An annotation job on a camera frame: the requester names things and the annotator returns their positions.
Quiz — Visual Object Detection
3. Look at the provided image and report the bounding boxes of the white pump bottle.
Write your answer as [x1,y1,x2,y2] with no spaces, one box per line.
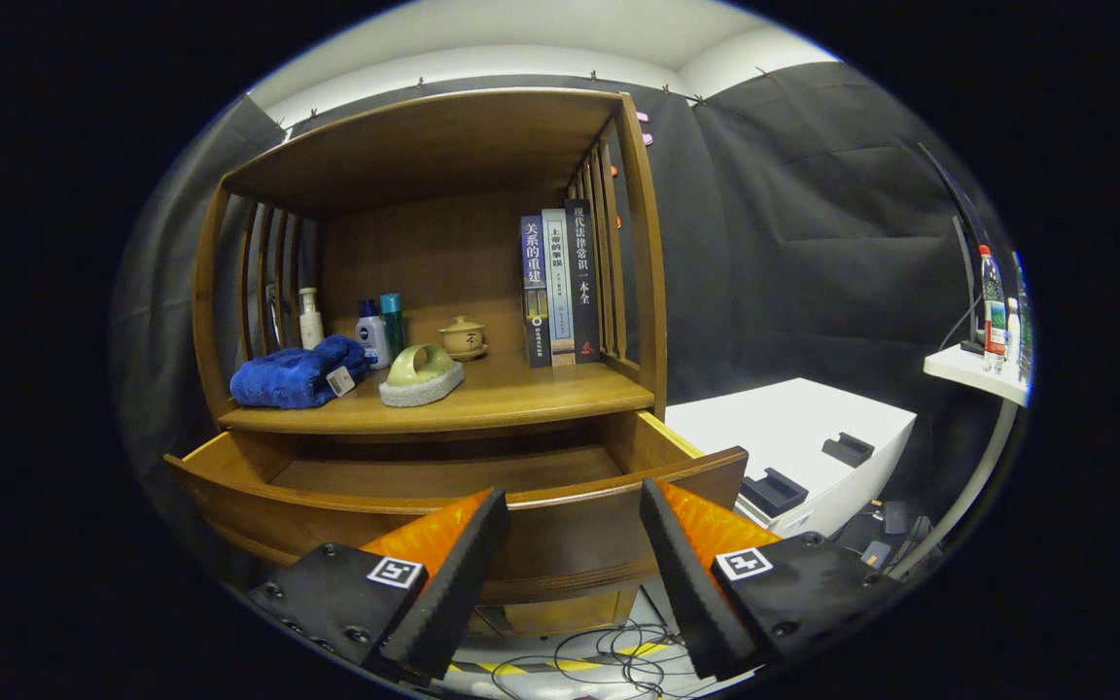
[298,287,325,351]

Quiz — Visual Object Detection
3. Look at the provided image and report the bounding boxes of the green scrub brush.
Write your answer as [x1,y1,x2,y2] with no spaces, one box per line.
[378,343,466,407]

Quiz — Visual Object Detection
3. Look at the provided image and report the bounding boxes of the red label water bottle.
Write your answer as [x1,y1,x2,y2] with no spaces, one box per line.
[978,244,1006,373]

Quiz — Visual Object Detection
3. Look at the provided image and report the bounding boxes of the wooden cabinet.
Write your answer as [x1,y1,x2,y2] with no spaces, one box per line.
[163,87,751,643]

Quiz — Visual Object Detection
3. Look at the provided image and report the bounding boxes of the teal capped clear bottle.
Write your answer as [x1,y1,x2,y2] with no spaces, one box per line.
[380,293,407,359]

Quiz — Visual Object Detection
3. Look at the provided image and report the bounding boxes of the white lotion bottle blue cap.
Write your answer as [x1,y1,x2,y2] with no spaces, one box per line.
[356,299,392,370]

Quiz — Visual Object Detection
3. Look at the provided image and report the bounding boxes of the wooden countertop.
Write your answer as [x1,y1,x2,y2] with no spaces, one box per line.
[218,350,656,436]

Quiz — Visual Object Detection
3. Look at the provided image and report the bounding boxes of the white box unit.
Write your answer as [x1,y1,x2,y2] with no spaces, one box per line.
[662,377,919,541]

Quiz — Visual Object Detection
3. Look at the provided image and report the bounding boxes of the black holder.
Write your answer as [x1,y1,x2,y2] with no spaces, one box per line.
[821,432,876,468]
[739,467,810,518]

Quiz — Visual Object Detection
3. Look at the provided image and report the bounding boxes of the black floor cables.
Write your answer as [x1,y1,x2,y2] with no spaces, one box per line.
[477,622,707,699]

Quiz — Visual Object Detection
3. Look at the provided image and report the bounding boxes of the white round table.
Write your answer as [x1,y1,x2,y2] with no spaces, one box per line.
[895,342,1033,579]

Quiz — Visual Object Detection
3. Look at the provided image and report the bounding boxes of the green label water bottle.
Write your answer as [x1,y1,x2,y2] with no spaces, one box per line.
[1012,253,1033,380]

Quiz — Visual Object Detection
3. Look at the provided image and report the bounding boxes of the wooden drawer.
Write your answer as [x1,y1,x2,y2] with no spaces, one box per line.
[163,410,750,606]

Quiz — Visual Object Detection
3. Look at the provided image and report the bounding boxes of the yellow black floor tape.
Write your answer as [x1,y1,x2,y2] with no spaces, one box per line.
[448,637,687,682]

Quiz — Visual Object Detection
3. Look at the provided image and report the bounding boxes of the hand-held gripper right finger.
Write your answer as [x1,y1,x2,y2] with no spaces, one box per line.
[639,476,911,682]

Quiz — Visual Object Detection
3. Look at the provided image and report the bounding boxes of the blue folded towel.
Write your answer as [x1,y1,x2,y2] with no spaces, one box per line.
[229,335,373,409]

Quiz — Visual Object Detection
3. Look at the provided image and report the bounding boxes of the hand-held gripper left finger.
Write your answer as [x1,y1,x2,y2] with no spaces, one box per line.
[249,486,510,682]

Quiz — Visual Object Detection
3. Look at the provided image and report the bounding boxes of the black monitor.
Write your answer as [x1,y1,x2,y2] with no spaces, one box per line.
[915,141,998,353]

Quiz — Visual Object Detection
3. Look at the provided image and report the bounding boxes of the black floor device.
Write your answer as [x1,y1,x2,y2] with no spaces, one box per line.
[832,501,935,575]

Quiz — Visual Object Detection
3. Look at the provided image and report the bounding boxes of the pale spine book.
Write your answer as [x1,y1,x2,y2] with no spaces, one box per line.
[542,208,576,367]

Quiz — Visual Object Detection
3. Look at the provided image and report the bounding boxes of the beige lidded teacup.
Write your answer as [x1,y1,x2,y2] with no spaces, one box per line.
[437,314,489,362]

